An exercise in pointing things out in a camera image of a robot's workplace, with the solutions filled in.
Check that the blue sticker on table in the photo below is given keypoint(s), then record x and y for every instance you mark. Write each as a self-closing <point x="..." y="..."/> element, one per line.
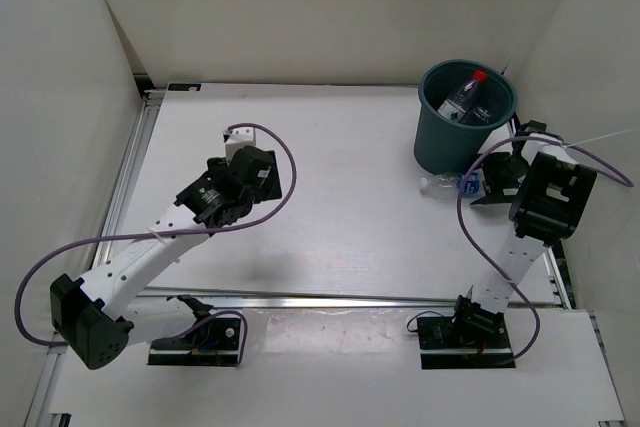
<point x="184" y="87"/>

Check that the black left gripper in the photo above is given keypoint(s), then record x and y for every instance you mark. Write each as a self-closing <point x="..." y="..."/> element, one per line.
<point x="270" y="189"/>

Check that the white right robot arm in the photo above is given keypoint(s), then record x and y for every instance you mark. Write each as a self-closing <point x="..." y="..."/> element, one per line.
<point x="547" y="192"/>

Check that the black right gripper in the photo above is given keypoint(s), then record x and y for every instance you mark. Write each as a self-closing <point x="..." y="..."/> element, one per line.
<point x="493" y="185"/>

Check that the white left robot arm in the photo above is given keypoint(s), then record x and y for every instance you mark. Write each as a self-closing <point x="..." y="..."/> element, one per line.
<point x="100" y="313"/>

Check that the dark teal plastic bin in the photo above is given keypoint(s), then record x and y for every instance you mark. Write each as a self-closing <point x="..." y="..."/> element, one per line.
<point x="443" y="145"/>

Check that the red label plastic bottle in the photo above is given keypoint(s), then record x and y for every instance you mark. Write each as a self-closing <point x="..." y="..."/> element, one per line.
<point x="461" y="100"/>

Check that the clear bottle light blue label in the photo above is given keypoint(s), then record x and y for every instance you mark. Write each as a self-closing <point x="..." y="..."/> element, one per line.
<point x="446" y="186"/>

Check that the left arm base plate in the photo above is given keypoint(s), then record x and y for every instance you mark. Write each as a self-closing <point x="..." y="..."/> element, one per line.
<point x="219" y="342"/>

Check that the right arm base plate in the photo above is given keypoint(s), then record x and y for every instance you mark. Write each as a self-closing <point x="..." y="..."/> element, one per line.
<point x="448" y="344"/>

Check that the black label plastic bottle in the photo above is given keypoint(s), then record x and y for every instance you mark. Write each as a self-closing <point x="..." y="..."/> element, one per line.
<point x="481" y="114"/>

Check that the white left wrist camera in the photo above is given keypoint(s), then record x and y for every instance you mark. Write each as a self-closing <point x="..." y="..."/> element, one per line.
<point x="236" y="139"/>

